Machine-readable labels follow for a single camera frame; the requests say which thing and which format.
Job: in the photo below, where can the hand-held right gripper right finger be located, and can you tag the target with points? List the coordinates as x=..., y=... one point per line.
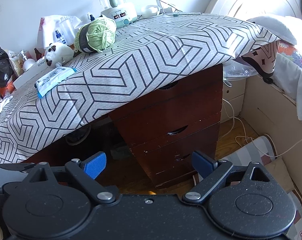
x=202, y=163

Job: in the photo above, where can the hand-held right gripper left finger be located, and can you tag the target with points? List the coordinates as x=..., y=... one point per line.
x=95, y=164

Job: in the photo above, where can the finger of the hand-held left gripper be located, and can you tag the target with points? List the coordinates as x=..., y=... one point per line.
x=14, y=167

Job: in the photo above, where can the wooden drawer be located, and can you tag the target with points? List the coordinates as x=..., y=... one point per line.
x=161, y=160
x=191, y=100

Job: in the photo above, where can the dark wooden drawer cabinet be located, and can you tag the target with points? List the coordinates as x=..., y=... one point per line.
x=186, y=177

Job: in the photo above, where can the dark round object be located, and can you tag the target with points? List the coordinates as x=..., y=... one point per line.
x=77, y=136

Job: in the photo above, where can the red-brown wooden cabinet top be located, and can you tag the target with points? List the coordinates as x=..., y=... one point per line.
x=153, y=130

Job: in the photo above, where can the white bedside cabinet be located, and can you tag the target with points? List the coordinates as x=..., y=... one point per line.
x=234, y=97

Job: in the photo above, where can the beige cloth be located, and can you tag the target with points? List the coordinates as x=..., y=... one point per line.
x=278, y=172

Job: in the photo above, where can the cardboard panel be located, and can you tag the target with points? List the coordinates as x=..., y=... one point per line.
x=271, y=120

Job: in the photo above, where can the long white box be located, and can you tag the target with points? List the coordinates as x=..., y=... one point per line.
x=28, y=76

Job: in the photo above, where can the white blue wipes packet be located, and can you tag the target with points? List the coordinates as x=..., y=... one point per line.
x=53, y=80

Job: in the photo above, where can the clear plastic bag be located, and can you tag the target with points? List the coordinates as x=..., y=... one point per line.
x=237, y=71

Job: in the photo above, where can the clear snack bag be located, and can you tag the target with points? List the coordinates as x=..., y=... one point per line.
x=15, y=63

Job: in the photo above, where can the white pump bottle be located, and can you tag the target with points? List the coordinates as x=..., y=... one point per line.
x=28, y=63

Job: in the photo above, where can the small black object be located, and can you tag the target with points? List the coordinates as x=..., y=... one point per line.
x=268, y=80

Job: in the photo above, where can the brown small bottle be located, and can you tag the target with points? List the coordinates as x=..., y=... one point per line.
x=37, y=54

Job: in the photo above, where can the panda plush toy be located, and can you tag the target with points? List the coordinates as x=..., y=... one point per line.
x=59, y=52

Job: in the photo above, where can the grey geometric patterned tablecloth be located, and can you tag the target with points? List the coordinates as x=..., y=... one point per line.
x=141, y=55

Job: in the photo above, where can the pink patterned cloth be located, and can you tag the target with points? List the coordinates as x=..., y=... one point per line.
x=263, y=60

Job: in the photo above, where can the green yarn ball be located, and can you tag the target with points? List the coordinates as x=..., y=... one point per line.
x=98, y=35

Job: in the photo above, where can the small blue label bottle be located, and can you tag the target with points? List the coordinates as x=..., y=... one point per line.
x=58, y=37

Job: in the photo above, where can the clear plastic bottle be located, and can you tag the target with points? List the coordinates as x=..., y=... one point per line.
x=67, y=30

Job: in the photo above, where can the floral bed quilt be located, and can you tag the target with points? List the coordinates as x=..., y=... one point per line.
x=296, y=55

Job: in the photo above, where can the white red plastic bag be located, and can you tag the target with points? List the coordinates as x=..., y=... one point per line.
x=48, y=27

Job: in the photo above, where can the small dropper bottle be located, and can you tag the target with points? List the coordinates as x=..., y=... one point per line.
x=91, y=17

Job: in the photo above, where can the green thin pen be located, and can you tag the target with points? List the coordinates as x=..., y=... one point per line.
x=188, y=14

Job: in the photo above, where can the white green bottle warmer kettle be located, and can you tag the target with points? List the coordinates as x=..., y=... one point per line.
x=118, y=12

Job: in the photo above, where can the white pillow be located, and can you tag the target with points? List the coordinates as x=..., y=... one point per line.
x=271, y=25

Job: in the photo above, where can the white power adapter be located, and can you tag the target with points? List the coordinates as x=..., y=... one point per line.
x=166, y=8

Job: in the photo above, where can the white round device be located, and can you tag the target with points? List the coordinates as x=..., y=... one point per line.
x=148, y=11

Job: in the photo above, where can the white bed headboard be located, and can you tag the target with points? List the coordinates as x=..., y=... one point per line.
x=241, y=0

